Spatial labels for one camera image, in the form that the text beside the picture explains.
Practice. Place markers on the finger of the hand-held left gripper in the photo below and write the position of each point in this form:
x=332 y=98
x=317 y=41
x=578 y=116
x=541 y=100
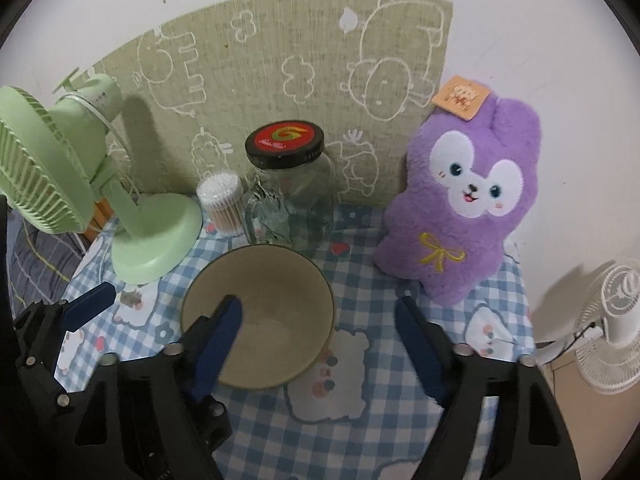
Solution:
x=90 y=305

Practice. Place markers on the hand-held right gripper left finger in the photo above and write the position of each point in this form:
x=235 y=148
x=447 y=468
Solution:
x=220 y=345

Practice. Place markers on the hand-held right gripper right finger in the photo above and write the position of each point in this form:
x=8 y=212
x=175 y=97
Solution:
x=420 y=350

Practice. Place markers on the beige floral ceramic bowl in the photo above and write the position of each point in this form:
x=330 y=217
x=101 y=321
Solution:
x=280 y=300

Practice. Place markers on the grey plaid pillow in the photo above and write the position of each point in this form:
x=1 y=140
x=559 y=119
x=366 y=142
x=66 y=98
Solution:
x=35 y=260

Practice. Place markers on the green desk fan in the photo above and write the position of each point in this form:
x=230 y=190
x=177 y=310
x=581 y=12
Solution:
x=150 y=240

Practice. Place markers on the blue checkered tablecloth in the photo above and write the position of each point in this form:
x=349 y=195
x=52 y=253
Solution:
x=360 y=270

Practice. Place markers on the purple plush rabbit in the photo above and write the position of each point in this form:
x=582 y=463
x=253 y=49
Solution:
x=450 y=240

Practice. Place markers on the cotton swab container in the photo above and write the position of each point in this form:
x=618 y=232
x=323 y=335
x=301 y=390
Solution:
x=220 y=205

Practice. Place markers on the glass jar with black lid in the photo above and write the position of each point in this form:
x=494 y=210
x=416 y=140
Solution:
x=300 y=190

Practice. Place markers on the white standing fan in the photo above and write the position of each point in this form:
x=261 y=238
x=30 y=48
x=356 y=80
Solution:
x=615 y=330

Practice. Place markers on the green printed wall mat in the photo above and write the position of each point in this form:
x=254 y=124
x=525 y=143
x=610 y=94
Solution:
x=250 y=60

